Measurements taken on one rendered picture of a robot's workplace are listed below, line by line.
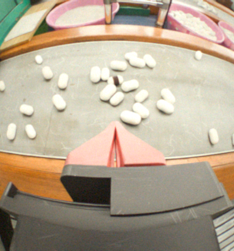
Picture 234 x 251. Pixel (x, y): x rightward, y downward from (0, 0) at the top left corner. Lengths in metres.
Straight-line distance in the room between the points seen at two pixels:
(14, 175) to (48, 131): 0.12
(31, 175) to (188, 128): 0.32
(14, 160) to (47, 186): 0.10
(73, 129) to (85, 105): 0.05
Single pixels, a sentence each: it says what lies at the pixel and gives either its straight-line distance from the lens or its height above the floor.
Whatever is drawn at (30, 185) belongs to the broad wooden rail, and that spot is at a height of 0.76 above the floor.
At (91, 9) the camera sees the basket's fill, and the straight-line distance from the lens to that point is 0.62.
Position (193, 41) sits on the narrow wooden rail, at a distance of 0.45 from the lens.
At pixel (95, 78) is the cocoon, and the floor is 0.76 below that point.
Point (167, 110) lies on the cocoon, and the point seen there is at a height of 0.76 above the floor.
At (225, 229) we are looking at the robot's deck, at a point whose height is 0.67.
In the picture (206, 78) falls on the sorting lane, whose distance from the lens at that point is 0.39.
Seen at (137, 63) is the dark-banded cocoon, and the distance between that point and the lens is 0.30.
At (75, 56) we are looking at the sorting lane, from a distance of 0.35.
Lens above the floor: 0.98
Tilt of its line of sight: 76 degrees down
